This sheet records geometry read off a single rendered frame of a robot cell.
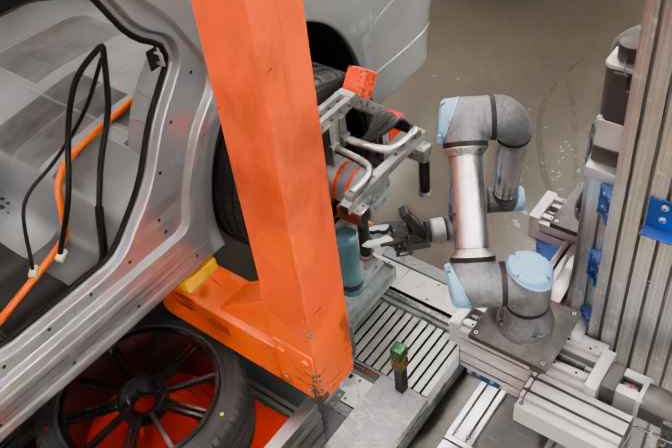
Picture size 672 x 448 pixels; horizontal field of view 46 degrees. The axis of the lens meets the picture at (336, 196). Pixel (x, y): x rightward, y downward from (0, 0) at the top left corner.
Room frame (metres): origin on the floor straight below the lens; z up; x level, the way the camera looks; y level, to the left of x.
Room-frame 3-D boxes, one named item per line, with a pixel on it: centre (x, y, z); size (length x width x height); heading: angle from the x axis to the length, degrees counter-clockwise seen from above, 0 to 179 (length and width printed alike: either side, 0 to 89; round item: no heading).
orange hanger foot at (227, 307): (1.70, 0.38, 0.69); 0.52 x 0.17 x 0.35; 48
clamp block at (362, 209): (1.74, -0.05, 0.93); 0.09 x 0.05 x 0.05; 48
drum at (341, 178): (1.95, -0.06, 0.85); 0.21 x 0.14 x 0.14; 48
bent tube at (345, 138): (1.99, -0.16, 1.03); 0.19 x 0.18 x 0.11; 48
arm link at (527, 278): (1.33, -0.45, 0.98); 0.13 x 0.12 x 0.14; 84
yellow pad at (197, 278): (1.81, 0.50, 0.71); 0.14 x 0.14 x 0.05; 48
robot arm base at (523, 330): (1.33, -0.46, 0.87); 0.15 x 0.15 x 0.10
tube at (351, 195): (1.84, -0.03, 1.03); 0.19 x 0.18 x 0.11; 48
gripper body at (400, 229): (1.72, -0.21, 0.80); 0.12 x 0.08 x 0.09; 93
